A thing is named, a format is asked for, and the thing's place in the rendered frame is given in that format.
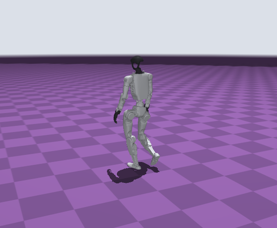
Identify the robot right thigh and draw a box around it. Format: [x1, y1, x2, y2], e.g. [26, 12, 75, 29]
[137, 111, 151, 141]

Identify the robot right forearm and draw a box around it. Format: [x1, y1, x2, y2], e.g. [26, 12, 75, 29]
[145, 93, 152, 108]

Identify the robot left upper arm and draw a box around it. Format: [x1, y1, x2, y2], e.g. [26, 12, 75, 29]
[122, 75, 133, 100]

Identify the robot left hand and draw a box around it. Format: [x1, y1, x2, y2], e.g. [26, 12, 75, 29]
[114, 110, 121, 124]

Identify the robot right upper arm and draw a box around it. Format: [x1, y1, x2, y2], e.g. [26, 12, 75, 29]
[147, 73, 153, 95]

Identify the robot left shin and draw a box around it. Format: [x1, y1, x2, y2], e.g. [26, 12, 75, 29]
[126, 137, 139, 166]

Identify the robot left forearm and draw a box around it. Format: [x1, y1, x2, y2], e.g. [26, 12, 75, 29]
[116, 93, 125, 112]

